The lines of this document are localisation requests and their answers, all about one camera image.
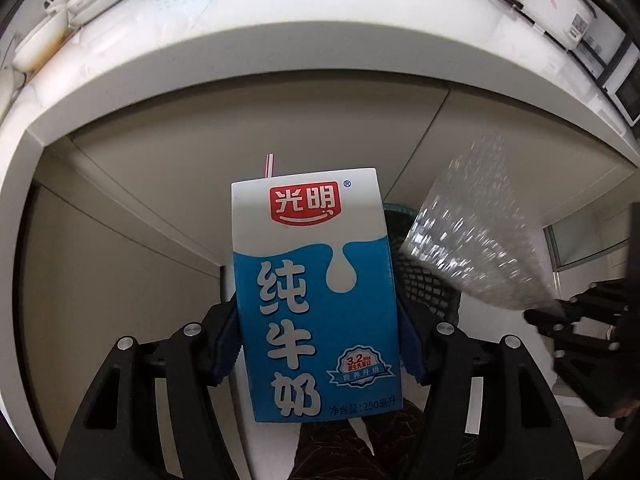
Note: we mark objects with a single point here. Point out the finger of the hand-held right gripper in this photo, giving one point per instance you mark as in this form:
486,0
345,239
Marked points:
555,324
595,294

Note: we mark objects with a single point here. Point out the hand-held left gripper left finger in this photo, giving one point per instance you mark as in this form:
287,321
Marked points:
225,350

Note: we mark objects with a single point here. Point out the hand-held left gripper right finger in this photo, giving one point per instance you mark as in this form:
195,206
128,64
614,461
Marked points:
412,350

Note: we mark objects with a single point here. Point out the black mesh trash bin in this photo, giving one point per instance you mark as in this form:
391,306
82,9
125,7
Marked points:
425,285

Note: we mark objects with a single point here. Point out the blue and white milk carton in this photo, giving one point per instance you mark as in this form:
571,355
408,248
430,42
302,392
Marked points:
310,310

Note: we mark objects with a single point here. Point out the bubble wrap sheet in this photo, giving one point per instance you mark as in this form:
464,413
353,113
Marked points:
475,240

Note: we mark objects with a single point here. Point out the striped drinking straw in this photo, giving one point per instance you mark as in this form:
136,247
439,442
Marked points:
269,165

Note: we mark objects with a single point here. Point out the white microwave oven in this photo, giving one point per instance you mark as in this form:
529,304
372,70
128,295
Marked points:
607,65

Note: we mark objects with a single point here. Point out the white floral rice cooker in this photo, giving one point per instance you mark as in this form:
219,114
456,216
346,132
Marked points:
550,0

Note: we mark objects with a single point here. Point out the large white bowl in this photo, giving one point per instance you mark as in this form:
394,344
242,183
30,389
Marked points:
42,40

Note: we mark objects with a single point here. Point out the white plate stack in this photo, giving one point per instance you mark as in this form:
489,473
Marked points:
100,0

